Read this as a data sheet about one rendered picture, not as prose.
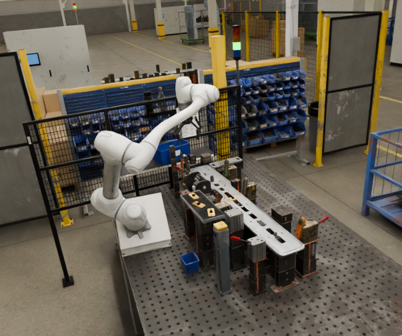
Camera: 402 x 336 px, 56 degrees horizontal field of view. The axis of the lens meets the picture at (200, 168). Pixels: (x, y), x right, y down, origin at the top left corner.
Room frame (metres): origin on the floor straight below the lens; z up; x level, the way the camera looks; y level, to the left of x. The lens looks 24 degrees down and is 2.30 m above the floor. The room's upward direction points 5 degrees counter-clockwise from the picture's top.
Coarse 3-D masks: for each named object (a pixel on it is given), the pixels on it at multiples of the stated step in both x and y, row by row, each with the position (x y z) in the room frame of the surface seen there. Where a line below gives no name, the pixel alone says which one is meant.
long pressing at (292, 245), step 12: (192, 168) 2.99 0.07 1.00; (204, 168) 2.96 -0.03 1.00; (216, 180) 2.71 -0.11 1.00; (228, 180) 2.69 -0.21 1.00; (228, 192) 2.49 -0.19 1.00; (252, 204) 2.28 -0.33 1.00; (264, 216) 2.11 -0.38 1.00; (252, 228) 1.98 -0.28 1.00; (264, 228) 1.98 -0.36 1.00; (276, 228) 1.96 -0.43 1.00; (276, 240) 1.84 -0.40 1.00; (288, 240) 1.83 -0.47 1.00; (276, 252) 1.73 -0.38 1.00; (288, 252) 1.72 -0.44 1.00
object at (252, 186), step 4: (248, 184) 2.50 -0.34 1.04; (252, 184) 2.49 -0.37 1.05; (248, 188) 2.47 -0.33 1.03; (252, 188) 2.48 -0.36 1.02; (256, 188) 2.50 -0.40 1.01; (248, 192) 2.47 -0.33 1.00; (252, 192) 2.49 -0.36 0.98; (256, 192) 2.50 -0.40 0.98; (248, 196) 2.47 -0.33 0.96; (252, 196) 2.48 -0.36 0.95; (256, 196) 2.50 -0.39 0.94; (252, 200) 2.49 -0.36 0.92; (256, 200) 2.51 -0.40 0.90; (256, 204) 2.51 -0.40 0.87
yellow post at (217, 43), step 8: (216, 40) 3.52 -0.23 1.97; (224, 40) 3.55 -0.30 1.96; (216, 48) 3.52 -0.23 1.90; (224, 48) 3.55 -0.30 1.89; (216, 56) 3.52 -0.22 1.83; (224, 56) 3.55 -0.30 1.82; (216, 64) 3.52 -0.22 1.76; (224, 64) 3.55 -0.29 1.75; (216, 72) 3.52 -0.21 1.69; (224, 72) 3.55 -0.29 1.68; (216, 80) 3.53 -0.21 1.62; (224, 80) 3.54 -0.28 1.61; (224, 96) 3.54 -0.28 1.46; (224, 104) 3.54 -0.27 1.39; (216, 112) 3.57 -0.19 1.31; (224, 112) 3.53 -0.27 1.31; (216, 120) 3.58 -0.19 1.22; (216, 128) 3.59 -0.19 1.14; (224, 128) 3.53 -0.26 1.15; (224, 136) 3.53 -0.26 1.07; (224, 144) 3.53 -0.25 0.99; (224, 152) 3.53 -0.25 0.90
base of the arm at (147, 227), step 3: (147, 222) 2.36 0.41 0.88; (123, 225) 2.34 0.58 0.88; (147, 225) 2.34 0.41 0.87; (150, 225) 2.34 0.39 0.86; (126, 228) 2.31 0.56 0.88; (144, 228) 2.32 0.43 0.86; (147, 228) 2.32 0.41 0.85; (150, 228) 2.33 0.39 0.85; (126, 231) 2.30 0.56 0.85; (129, 231) 2.29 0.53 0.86; (132, 231) 2.29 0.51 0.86; (135, 231) 2.28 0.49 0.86; (138, 231) 2.28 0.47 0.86; (141, 231) 2.29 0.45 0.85; (129, 234) 2.28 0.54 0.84; (132, 234) 2.28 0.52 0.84; (135, 234) 2.29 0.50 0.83; (138, 234) 2.28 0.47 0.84; (141, 234) 2.28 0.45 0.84; (129, 237) 2.27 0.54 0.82; (141, 237) 2.26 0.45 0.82
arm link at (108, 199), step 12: (108, 132) 2.02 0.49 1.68; (96, 144) 1.99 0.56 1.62; (108, 144) 1.96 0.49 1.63; (120, 144) 1.96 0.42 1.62; (108, 156) 1.97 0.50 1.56; (120, 156) 1.94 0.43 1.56; (108, 168) 2.05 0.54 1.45; (120, 168) 2.09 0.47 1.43; (108, 180) 2.11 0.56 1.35; (96, 192) 2.29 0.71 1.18; (108, 192) 2.17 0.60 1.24; (120, 192) 2.28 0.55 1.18; (96, 204) 2.25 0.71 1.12; (108, 204) 2.20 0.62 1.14; (120, 204) 2.25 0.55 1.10
